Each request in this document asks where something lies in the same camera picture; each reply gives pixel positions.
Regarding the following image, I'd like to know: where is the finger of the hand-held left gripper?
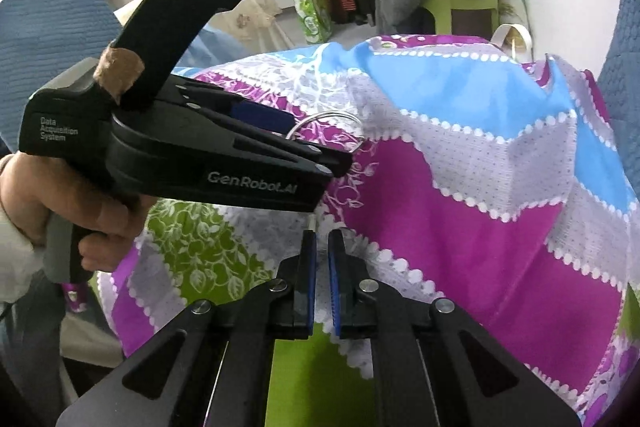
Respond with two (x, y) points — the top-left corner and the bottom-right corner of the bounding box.
(229, 133), (354, 178)
(181, 78), (297, 138)

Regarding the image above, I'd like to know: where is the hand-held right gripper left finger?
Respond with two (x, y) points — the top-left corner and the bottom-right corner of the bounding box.
(57, 227), (321, 427)

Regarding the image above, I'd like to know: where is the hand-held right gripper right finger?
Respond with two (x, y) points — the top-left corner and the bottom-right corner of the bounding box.
(327, 228), (583, 427)

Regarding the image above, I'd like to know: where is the large silver ring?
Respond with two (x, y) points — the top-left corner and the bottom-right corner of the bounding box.
(286, 111), (364, 154)

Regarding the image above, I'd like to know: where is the person's left hand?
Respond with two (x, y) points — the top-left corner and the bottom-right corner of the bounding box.
(0, 152), (157, 274)

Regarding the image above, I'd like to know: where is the light blue cloth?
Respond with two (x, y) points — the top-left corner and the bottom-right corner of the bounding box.
(186, 26), (252, 68)

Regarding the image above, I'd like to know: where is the beige lace fabric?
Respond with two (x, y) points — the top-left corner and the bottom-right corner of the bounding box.
(219, 0), (292, 54)

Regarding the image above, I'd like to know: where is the green printed box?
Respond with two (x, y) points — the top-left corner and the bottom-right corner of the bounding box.
(291, 0), (334, 46)

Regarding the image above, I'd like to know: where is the colourful printed blanket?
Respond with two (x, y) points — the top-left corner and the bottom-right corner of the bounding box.
(97, 34), (640, 427)

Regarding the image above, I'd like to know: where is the blue quilted cushion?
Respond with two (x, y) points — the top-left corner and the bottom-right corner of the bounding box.
(0, 0), (124, 144)

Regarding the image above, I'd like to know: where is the green plastic stool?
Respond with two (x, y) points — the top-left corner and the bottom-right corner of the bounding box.
(421, 0), (502, 38)

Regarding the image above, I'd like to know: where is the blue quilted cover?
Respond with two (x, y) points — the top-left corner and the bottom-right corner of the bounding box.
(596, 0), (640, 144)

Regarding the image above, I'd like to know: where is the white strap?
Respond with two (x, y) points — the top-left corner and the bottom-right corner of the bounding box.
(491, 23), (534, 64)

